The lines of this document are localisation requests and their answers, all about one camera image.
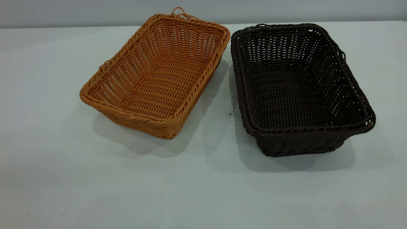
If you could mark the orange wicker basket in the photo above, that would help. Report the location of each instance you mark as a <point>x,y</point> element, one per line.
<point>159,82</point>

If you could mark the dark brown wicker basket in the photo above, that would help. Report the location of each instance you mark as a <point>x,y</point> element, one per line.
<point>286,98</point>

